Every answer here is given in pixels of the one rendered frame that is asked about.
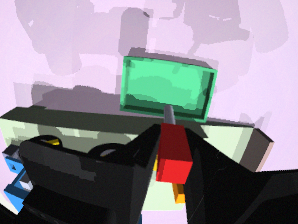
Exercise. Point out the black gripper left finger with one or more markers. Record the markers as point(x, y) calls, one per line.
point(118, 181)

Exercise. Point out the small blue trolley with black wheels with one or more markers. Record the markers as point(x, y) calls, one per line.
point(21, 186)

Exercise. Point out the green tray floor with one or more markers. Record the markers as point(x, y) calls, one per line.
point(154, 85)

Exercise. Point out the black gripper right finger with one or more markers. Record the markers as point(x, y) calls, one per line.
point(220, 191)

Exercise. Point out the red-headed pin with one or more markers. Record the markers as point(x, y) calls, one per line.
point(173, 156)

